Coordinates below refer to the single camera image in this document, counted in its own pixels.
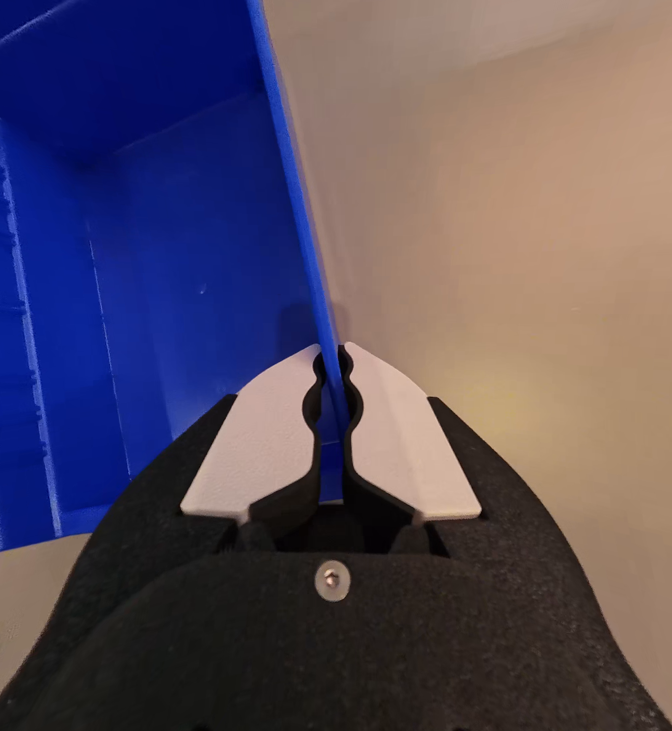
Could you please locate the blue plastic bin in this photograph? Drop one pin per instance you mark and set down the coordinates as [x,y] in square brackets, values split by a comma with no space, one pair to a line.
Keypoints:
[170,257]

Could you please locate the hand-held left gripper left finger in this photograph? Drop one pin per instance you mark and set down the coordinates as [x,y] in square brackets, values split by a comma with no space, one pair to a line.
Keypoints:
[256,440]

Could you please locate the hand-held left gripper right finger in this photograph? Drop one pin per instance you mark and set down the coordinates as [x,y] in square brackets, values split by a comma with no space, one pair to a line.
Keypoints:
[404,440]

